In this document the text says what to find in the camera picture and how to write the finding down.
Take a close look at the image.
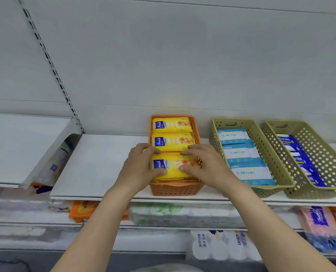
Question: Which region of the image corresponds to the pink tissue pack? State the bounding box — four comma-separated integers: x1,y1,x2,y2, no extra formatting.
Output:
297,206,336,237

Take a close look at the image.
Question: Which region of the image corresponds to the person's left forearm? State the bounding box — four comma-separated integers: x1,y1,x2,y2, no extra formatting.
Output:
50,188,134,272

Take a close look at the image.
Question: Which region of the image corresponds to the person's left hand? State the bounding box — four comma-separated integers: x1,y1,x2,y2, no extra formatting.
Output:
112,143,168,197

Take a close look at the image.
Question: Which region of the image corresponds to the person's right hand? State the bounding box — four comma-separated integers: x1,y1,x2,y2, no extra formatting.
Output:
179,144,239,196

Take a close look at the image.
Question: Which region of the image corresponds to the blue tissue pack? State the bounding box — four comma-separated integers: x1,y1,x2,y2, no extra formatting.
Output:
307,232,336,254

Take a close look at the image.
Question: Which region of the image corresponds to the green and white tissue pack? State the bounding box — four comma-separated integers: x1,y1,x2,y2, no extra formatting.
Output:
129,203,245,229

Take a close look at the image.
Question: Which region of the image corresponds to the white wrapped paper pack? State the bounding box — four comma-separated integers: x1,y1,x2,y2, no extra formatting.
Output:
31,134,81,187

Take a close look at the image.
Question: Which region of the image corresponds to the white shirt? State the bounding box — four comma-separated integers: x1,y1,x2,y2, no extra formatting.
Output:
131,263,205,272

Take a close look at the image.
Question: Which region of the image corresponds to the stack of blue wipes packets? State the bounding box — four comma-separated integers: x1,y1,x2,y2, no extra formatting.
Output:
216,128,277,187

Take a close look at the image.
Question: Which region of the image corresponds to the orange white paper roll pack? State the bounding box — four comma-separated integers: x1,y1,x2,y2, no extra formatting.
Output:
29,182,55,196

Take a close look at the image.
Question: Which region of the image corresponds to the olive plastic basket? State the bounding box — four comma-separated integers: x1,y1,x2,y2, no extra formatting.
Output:
261,119,336,199
209,118,296,199

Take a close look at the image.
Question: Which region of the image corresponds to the orange plastic basket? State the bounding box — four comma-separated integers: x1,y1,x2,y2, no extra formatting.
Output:
148,114,205,197

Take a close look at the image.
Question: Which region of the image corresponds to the person's right forearm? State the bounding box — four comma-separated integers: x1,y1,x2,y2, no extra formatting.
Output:
223,181,336,272

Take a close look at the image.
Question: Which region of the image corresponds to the white bag blue print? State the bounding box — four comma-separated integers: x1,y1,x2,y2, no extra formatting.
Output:
186,230,262,263

